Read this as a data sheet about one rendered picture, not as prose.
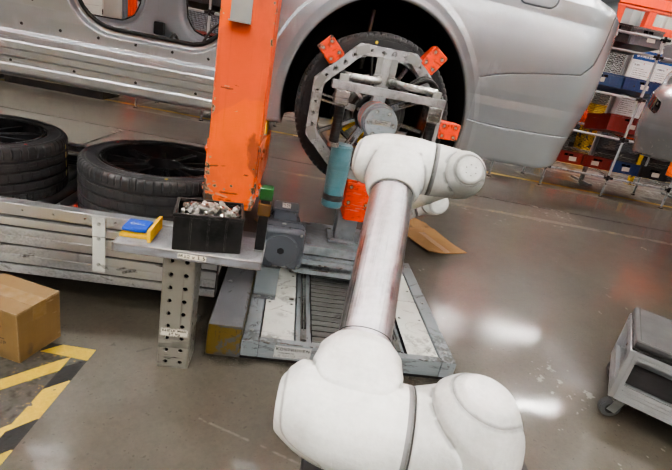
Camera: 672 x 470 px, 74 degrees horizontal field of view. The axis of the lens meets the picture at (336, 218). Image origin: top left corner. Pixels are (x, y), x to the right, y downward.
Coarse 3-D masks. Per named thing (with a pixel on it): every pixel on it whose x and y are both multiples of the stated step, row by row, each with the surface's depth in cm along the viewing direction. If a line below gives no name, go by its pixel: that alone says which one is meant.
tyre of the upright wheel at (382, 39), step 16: (368, 32) 177; (384, 32) 178; (352, 48) 178; (400, 48) 179; (416, 48) 180; (320, 64) 180; (304, 80) 182; (304, 96) 184; (304, 112) 186; (304, 128) 188; (304, 144) 191; (320, 160) 194
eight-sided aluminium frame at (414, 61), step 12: (360, 48) 170; (372, 48) 171; (384, 48) 171; (348, 60) 172; (408, 60) 173; (420, 60) 173; (324, 72) 173; (336, 72) 173; (420, 72) 175; (312, 96) 176; (312, 108) 178; (312, 120) 179; (312, 132) 181; (324, 144) 183; (324, 156) 185
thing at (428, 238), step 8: (416, 224) 326; (424, 224) 330; (408, 232) 308; (416, 232) 311; (424, 232) 314; (432, 232) 318; (416, 240) 297; (424, 240) 300; (432, 240) 303; (440, 240) 306; (424, 248) 284; (432, 248) 288; (440, 248) 291; (448, 248) 294; (456, 248) 297
